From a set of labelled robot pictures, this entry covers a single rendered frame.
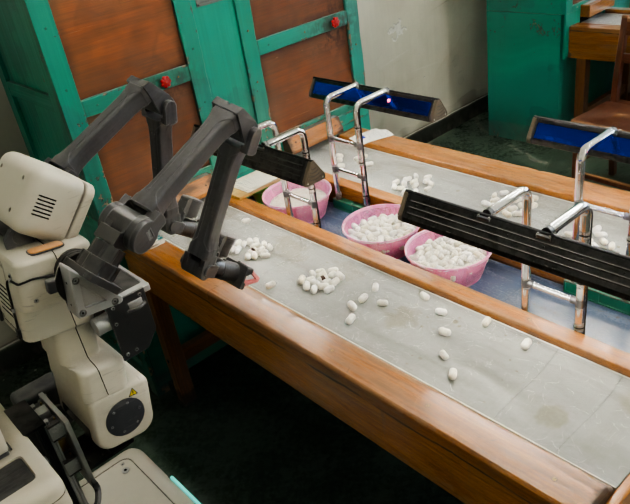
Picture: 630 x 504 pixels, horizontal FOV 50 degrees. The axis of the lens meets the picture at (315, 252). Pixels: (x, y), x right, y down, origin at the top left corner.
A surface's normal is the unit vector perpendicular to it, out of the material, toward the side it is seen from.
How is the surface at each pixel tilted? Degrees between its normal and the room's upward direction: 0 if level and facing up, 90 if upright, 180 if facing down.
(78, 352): 90
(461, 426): 0
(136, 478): 0
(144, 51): 90
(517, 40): 90
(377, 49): 90
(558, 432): 0
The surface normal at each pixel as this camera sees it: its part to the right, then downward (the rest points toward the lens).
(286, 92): 0.66, 0.29
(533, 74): -0.73, 0.44
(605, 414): -0.15, -0.85
